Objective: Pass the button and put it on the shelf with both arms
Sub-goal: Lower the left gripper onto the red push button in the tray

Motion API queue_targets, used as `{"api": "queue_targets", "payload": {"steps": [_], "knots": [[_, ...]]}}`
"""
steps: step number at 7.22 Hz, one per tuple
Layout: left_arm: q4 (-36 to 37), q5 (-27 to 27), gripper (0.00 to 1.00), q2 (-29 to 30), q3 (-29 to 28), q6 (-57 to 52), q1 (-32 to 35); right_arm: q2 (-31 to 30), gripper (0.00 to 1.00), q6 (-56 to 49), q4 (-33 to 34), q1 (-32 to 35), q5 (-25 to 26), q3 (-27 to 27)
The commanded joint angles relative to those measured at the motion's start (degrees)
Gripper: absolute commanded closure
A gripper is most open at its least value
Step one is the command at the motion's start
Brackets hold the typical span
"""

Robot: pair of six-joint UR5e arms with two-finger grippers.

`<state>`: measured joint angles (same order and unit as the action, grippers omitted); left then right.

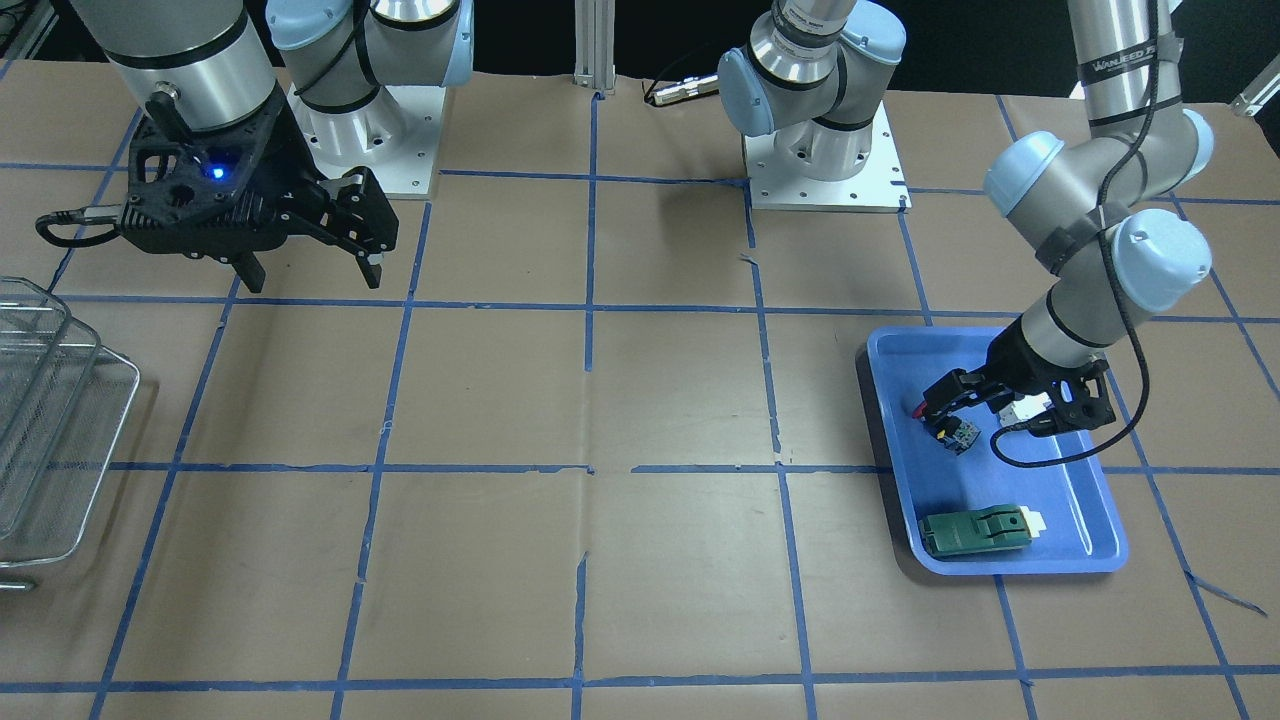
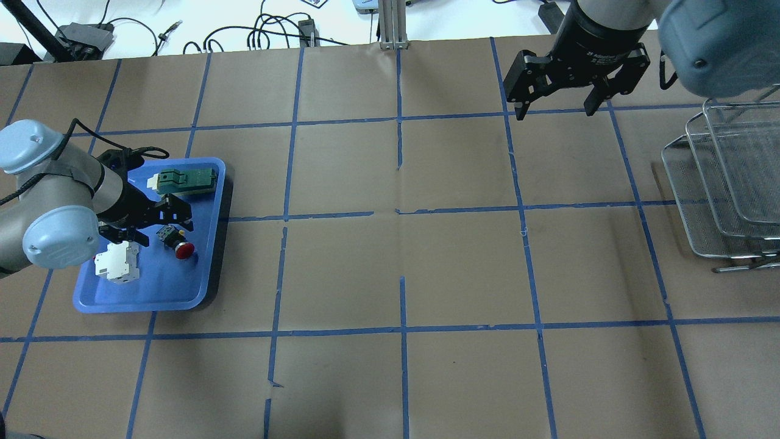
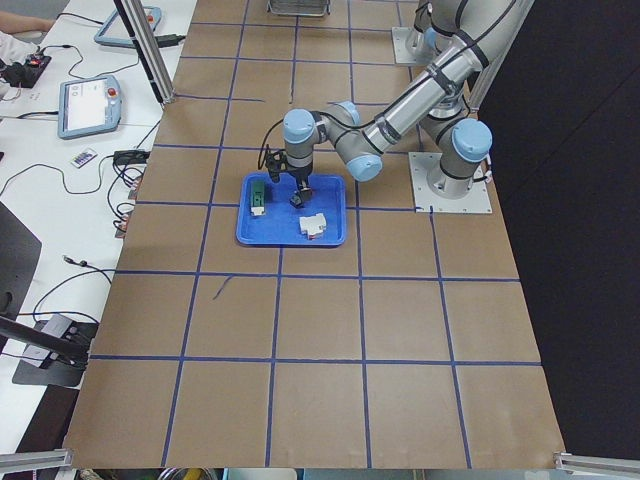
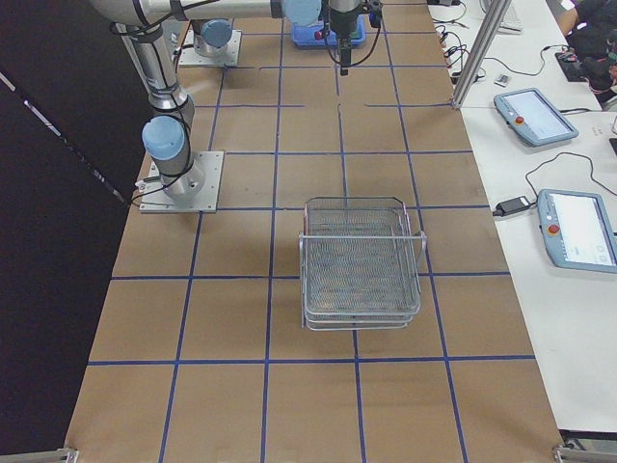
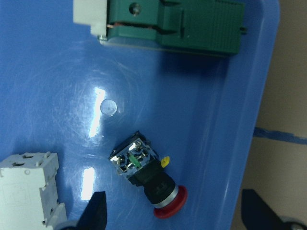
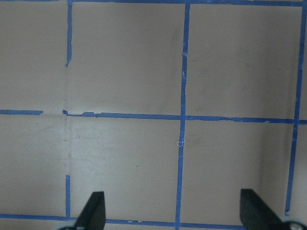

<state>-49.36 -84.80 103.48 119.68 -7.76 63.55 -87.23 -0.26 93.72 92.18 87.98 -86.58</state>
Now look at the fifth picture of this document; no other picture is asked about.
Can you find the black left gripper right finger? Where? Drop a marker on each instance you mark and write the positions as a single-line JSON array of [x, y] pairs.
[[257, 215]]

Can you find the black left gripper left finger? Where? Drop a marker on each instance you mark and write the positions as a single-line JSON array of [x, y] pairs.
[[94, 216]]

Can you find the red emergency push button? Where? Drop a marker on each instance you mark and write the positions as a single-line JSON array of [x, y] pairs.
[[138, 162]]

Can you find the white circuit breaker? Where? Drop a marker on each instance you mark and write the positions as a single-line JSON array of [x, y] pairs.
[[28, 192]]

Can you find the blue plastic tray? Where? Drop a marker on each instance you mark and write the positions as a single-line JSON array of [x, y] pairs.
[[62, 91]]

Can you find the green terminal block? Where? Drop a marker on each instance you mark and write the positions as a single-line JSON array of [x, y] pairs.
[[209, 27]]

